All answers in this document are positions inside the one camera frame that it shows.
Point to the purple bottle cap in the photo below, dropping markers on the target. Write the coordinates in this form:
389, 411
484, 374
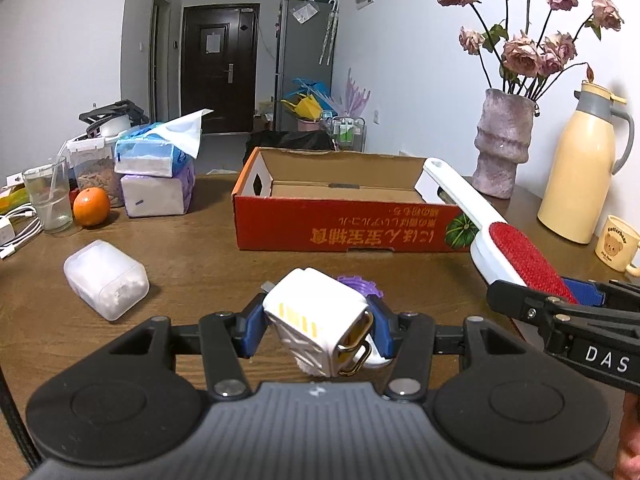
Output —
358, 283

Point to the white cube charger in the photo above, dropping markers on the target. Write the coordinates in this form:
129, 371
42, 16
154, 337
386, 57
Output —
322, 322

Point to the grey refrigerator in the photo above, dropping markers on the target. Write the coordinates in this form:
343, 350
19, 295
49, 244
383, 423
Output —
304, 51

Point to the person's hand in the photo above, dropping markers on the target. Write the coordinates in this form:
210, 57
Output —
628, 453

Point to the dried pink roses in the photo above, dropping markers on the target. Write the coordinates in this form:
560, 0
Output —
521, 55

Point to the white plastic cotton-swab box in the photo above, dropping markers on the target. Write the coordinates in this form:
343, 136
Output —
107, 279

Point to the clear drinking glass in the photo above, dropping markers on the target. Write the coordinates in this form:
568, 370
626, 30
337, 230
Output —
48, 188

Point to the dark entrance door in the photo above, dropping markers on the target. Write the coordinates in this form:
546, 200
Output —
219, 65

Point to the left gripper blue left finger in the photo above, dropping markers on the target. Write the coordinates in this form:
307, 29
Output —
250, 326

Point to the orange fruit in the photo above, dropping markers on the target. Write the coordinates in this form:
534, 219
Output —
91, 207

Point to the orange cardboard box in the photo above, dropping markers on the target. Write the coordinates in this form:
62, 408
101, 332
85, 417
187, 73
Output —
311, 201

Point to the clear food container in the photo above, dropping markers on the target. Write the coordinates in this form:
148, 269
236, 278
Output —
93, 164

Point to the blue tissue pack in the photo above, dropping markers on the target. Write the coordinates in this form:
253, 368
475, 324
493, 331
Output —
161, 149

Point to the yellow bag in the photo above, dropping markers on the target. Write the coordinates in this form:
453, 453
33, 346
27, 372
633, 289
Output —
305, 108

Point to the white round cap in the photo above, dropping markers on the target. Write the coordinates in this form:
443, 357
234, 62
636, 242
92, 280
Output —
374, 360

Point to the cream bear mug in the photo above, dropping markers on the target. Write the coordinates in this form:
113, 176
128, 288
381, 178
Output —
618, 245

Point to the red white lint brush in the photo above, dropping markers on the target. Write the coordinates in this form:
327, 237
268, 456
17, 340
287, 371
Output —
499, 251

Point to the cream thermos jug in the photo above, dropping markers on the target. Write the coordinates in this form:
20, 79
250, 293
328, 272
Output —
594, 145

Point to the pink textured vase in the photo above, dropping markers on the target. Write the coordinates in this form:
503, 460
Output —
503, 136

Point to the black bag on chair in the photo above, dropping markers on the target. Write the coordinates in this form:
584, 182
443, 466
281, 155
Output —
316, 140

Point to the white charger with cable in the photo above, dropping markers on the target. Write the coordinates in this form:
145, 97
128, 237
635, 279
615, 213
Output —
18, 227

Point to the purple tissue pack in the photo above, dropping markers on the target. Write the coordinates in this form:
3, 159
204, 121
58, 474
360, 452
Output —
158, 196

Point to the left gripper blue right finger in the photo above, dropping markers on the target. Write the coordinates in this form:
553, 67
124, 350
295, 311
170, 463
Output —
388, 328

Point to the wire trolley with bottles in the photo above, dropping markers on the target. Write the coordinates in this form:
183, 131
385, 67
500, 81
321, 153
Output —
348, 133

